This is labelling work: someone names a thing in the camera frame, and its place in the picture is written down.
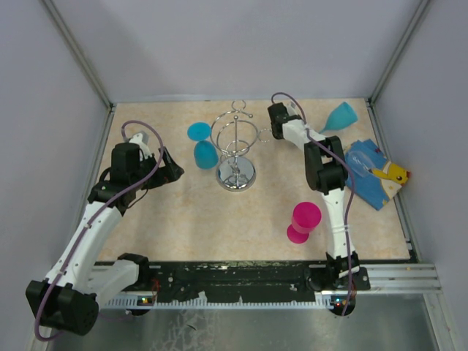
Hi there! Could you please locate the blue Pikachu cloth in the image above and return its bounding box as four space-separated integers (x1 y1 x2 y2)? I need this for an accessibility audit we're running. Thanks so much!
345 139 411 211

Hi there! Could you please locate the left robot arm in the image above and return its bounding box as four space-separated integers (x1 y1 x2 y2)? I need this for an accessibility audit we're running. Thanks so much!
26 142 184 341

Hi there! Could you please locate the pink wine glass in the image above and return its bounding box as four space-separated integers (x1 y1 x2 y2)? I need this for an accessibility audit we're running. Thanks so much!
287 202 322 244

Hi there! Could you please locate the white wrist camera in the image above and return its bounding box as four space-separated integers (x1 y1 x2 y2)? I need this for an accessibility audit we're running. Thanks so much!
286 102 302 118
128 131 151 157

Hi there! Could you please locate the clear wine glass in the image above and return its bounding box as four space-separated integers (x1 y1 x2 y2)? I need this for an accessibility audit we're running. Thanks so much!
347 151 374 178

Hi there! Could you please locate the chrome wine glass rack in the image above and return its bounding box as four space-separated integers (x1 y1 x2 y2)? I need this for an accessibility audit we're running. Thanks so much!
210 99 271 192

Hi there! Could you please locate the blue wine glass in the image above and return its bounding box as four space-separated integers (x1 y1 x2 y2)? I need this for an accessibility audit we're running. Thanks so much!
187 122 219 170
320 102 358 134

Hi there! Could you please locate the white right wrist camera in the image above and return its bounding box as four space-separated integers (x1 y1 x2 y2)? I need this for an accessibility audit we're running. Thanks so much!
286 102 302 118

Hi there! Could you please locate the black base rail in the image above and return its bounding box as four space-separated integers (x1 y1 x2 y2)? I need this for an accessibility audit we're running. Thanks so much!
137 260 348 303

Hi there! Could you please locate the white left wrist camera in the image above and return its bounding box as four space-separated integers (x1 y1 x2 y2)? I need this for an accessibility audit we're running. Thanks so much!
128 131 151 157

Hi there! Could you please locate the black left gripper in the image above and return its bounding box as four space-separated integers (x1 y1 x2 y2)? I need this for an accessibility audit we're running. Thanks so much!
130 146 184 190

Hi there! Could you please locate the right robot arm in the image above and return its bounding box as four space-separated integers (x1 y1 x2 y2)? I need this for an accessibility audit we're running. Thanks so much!
268 102 360 290

